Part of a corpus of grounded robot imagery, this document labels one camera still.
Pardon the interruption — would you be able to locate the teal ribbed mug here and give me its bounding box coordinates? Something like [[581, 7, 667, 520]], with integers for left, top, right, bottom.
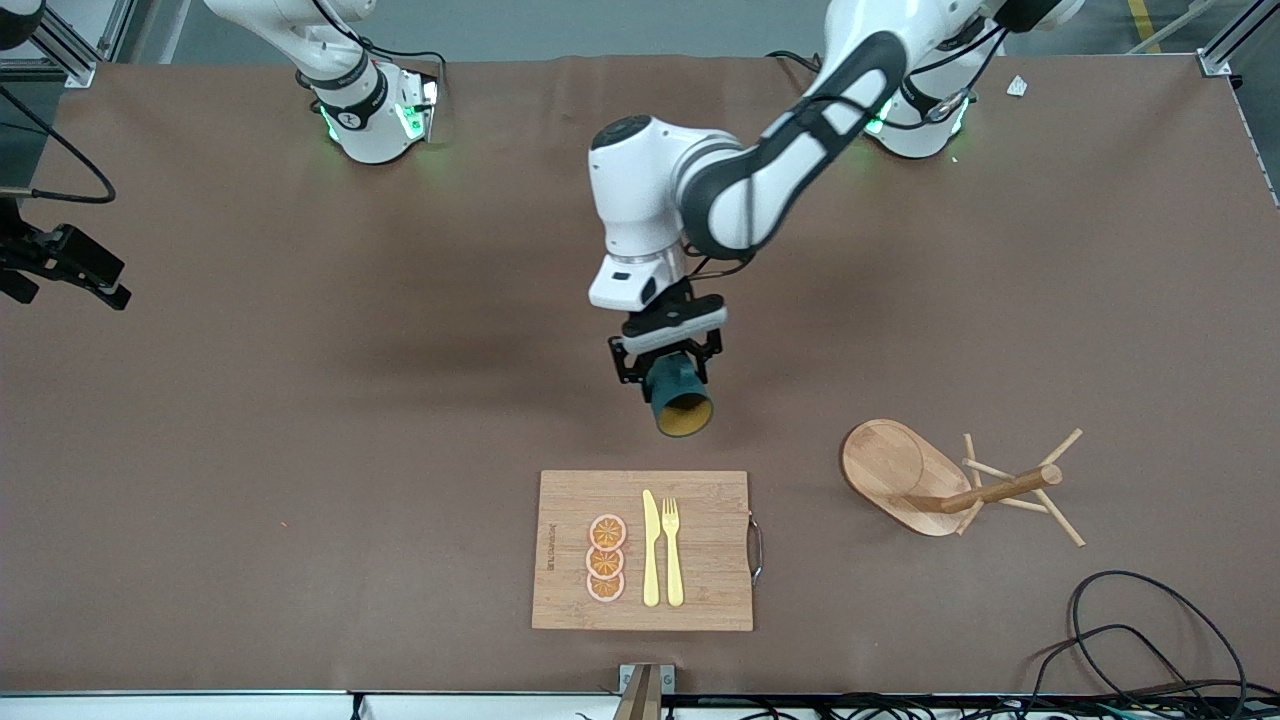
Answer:
[[640, 352, 716, 440]]

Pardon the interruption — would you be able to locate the yellow plastic knife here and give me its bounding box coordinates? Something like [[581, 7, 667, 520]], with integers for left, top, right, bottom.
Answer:
[[642, 489, 663, 608]]

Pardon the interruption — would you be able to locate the yellow plastic fork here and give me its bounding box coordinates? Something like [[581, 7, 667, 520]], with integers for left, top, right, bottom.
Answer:
[[661, 497, 686, 608]]

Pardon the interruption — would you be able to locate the wooden mug tree stand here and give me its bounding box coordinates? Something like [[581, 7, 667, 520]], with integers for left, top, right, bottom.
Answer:
[[841, 418, 1087, 549]]

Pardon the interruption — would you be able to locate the aluminium frame post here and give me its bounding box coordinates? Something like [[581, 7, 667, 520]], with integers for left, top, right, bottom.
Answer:
[[1195, 0, 1280, 77], [0, 0, 102, 89]]

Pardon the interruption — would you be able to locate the bamboo cutting board with handle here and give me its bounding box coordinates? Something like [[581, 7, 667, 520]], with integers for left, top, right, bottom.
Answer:
[[531, 470, 765, 633]]

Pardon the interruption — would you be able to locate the black left base cable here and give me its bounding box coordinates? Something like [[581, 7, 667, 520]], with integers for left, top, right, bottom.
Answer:
[[765, 48, 833, 79]]

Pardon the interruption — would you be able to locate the black base cable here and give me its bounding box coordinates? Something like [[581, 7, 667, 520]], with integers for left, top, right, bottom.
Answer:
[[355, 35, 448, 101], [765, 48, 833, 79]]

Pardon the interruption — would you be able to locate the metal mount bracket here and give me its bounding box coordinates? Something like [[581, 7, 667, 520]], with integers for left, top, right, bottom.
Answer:
[[618, 663, 677, 720]]

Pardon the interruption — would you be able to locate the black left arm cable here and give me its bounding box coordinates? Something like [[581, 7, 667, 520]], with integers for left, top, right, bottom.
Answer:
[[685, 25, 1007, 283]]

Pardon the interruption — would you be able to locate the black right base cable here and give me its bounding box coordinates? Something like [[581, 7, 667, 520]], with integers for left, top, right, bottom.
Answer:
[[355, 35, 448, 101]]

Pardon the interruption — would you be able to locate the black cable bundle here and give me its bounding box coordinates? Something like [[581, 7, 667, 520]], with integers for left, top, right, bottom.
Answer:
[[575, 690, 1280, 720]]

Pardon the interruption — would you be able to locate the white table edge rail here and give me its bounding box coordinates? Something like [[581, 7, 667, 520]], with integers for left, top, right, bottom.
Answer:
[[0, 689, 621, 720]]

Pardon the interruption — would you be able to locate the black looped cable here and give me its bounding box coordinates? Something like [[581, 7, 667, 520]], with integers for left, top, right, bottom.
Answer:
[[1025, 569, 1251, 720]]

